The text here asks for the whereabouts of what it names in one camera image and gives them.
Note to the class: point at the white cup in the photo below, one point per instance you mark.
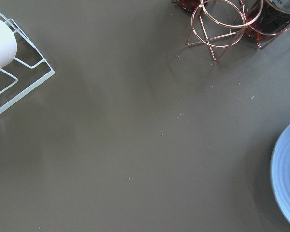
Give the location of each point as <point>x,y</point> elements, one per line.
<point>8,45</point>

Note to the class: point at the white wire rack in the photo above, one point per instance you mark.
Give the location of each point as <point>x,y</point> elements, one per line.
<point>27,71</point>

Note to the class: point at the blue plate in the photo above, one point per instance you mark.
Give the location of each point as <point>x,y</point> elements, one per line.
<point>280,172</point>

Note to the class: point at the copper wire bottle rack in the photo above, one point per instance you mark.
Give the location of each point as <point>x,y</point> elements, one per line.
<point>220,25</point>

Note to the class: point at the dark sauce bottle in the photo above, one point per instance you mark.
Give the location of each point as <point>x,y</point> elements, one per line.
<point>274,18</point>

